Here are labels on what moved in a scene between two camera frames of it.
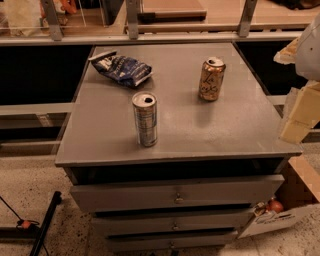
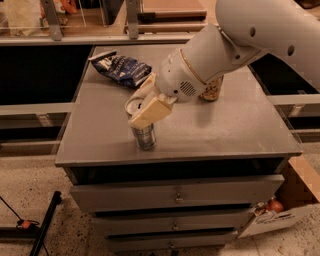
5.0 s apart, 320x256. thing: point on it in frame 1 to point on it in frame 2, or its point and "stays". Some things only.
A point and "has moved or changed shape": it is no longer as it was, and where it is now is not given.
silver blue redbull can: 146,117 has moved or changed shape
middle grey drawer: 172,223 stays
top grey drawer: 175,194 stays
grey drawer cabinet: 173,147 stays
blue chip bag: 120,68 stays
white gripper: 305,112 to 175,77
